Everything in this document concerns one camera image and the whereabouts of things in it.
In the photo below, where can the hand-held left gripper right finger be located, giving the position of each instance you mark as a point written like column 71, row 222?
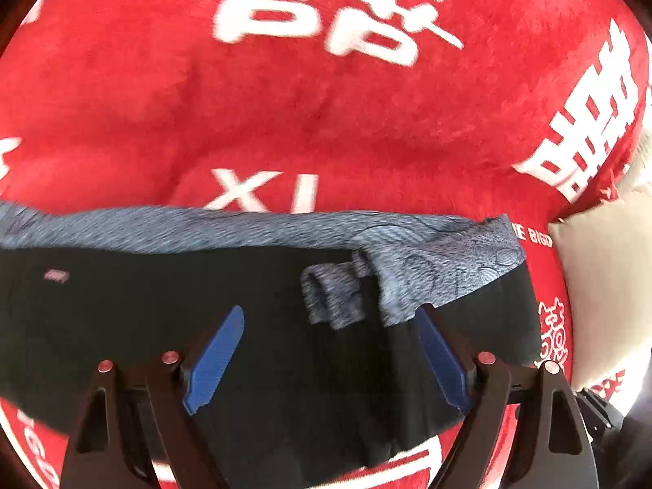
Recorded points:
column 443, row 361

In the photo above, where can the black pants with blue stripes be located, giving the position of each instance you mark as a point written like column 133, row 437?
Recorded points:
column 153, row 305

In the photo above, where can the off-white cloth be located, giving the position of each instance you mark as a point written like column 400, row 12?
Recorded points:
column 601, row 275

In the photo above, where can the red printed blanket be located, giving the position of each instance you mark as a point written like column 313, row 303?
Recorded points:
column 305, row 112

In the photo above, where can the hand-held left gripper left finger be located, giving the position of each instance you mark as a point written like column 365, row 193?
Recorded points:
column 214, row 361

